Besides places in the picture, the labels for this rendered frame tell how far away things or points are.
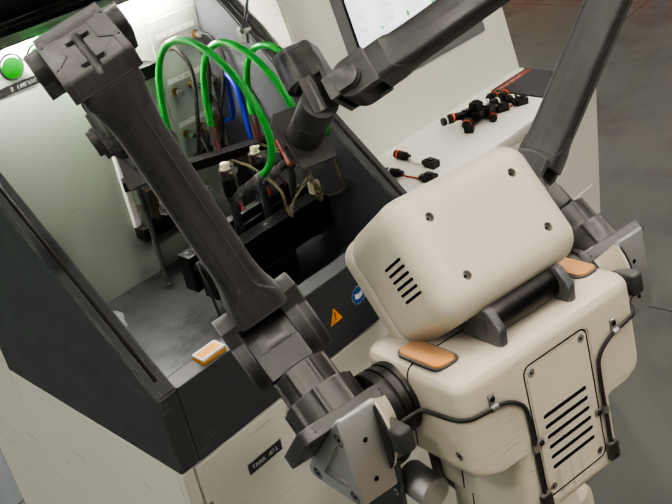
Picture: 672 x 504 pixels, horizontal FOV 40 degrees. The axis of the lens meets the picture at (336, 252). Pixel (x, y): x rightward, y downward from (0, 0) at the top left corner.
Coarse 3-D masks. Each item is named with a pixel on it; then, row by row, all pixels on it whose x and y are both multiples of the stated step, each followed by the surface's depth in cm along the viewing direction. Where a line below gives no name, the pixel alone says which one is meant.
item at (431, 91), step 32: (256, 0) 194; (288, 0) 192; (320, 0) 198; (288, 32) 192; (320, 32) 198; (448, 64) 225; (480, 64) 233; (512, 64) 242; (384, 96) 211; (416, 96) 218; (448, 96) 225; (352, 128) 204; (384, 128) 211; (416, 128) 218; (576, 160) 232; (576, 192) 235
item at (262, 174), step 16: (160, 48) 177; (208, 48) 168; (160, 64) 180; (224, 64) 166; (160, 80) 183; (240, 80) 166; (160, 96) 185; (160, 112) 188; (256, 112) 166; (272, 144) 168; (272, 160) 170; (256, 176) 175; (240, 192) 181
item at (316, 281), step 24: (336, 264) 177; (312, 288) 171; (336, 288) 175; (360, 312) 182; (336, 336) 178; (192, 360) 157; (216, 360) 156; (192, 384) 154; (216, 384) 158; (240, 384) 162; (192, 408) 155; (216, 408) 159; (240, 408) 163; (264, 408) 168; (192, 432) 156; (216, 432) 160
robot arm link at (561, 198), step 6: (546, 180) 125; (552, 186) 121; (558, 186) 120; (552, 192) 121; (558, 192) 120; (564, 192) 120; (552, 198) 121; (558, 198) 120; (564, 198) 120; (570, 198) 121; (558, 204) 120; (564, 204) 120
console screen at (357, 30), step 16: (336, 0) 200; (352, 0) 203; (368, 0) 206; (384, 0) 210; (400, 0) 213; (416, 0) 217; (432, 0) 220; (336, 16) 200; (352, 16) 203; (368, 16) 206; (384, 16) 210; (400, 16) 213; (352, 32) 203; (368, 32) 206; (384, 32) 210; (480, 32) 232; (352, 48) 203; (448, 48) 224
